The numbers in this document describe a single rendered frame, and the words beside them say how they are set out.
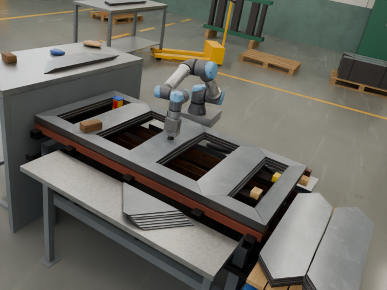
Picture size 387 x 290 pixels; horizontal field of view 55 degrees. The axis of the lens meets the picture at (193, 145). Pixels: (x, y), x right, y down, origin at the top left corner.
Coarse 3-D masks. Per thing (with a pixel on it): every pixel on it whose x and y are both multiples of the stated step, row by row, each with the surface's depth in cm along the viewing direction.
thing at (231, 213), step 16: (80, 112) 252; (112, 128) 235; (192, 144) 237; (224, 144) 244; (160, 160) 209; (272, 160) 231; (160, 176) 194; (192, 192) 187; (224, 208) 180; (256, 224) 173
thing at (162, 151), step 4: (140, 144) 219; (144, 144) 220; (148, 144) 220; (152, 144) 221; (156, 144) 222; (148, 148) 217; (152, 148) 217; (156, 148) 218; (160, 148) 218; (164, 148) 219; (156, 152) 214; (160, 152) 214; (164, 152) 215; (168, 152) 216; (164, 156) 212
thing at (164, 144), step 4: (156, 136) 230; (148, 140) 224; (152, 140) 225; (156, 140) 226; (160, 140) 226; (164, 140) 227; (160, 144) 222; (164, 144) 223; (168, 144) 223; (172, 144) 224; (168, 148) 219; (172, 148) 220
